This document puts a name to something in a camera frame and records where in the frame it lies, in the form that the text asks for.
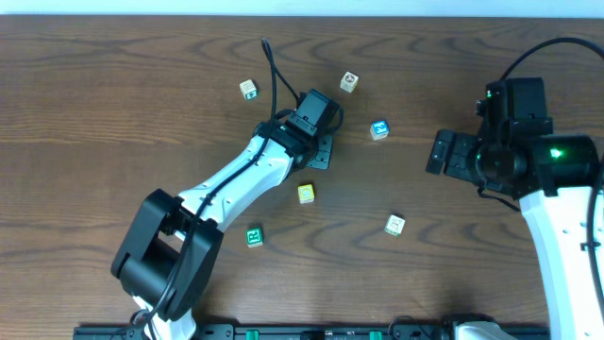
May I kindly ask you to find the blue number 2 block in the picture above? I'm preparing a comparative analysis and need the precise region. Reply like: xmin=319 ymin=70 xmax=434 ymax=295
xmin=370 ymin=121 xmax=390 ymax=141

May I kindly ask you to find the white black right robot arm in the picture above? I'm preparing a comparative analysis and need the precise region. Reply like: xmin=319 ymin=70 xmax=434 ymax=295
xmin=427 ymin=128 xmax=603 ymax=339

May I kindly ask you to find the white picture wooden block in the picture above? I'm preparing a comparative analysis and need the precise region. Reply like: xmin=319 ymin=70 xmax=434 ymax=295
xmin=384 ymin=214 xmax=406 ymax=236

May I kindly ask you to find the green picture wooden block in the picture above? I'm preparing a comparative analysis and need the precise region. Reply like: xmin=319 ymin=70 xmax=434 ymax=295
xmin=240 ymin=79 xmax=259 ymax=101

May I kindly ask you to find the yellow-sided picture block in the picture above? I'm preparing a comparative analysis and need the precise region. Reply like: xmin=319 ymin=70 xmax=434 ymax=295
xmin=340 ymin=72 xmax=359 ymax=93

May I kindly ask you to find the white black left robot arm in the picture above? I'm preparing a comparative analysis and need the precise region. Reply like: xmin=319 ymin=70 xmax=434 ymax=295
xmin=110 ymin=122 xmax=335 ymax=339

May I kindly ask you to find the yellow wooden block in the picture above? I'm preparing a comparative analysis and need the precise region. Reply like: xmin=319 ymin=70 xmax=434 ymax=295
xmin=298 ymin=184 xmax=315 ymax=204

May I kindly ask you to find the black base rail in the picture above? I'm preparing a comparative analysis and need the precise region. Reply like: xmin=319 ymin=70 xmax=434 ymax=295
xmin=73 ymin=314 xmax=551 ymax=340

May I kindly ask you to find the green letter R block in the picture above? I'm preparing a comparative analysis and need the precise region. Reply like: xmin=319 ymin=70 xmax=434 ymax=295
xmin=245 ymin=228 xmax=263 ymax=247

